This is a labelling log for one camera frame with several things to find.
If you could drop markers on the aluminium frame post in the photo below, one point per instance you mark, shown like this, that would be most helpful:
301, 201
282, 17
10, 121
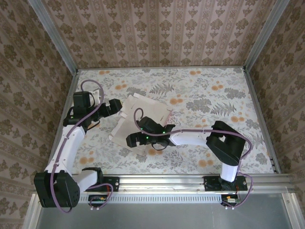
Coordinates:
266, 31
52, 31

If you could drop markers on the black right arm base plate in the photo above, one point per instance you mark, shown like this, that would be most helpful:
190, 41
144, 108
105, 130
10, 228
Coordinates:
209, 183

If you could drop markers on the small black connector box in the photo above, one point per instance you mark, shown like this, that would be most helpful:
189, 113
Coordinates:
231, 201
98, 199

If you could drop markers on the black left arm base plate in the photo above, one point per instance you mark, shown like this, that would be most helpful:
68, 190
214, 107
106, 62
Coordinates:
112, 183

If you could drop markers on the long aluminium mounting rail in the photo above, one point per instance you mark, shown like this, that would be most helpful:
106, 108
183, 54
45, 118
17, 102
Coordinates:
162, 182

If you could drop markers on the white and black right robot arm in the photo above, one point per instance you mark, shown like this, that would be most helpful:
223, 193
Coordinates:
190, 139

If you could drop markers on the pink and white paper box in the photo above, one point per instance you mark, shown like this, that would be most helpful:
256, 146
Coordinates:
147, 107

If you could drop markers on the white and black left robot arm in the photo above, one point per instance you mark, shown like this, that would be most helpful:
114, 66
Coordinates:
70, 145

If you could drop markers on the thin aluminium table edge rail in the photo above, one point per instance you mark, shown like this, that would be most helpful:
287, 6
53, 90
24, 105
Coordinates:
162, 67

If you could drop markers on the grey metal panel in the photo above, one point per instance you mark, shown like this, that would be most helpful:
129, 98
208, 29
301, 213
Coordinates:
155, 217

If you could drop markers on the aluminium table side rail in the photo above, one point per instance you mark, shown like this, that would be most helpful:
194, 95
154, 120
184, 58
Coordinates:
72, 83
255, 95

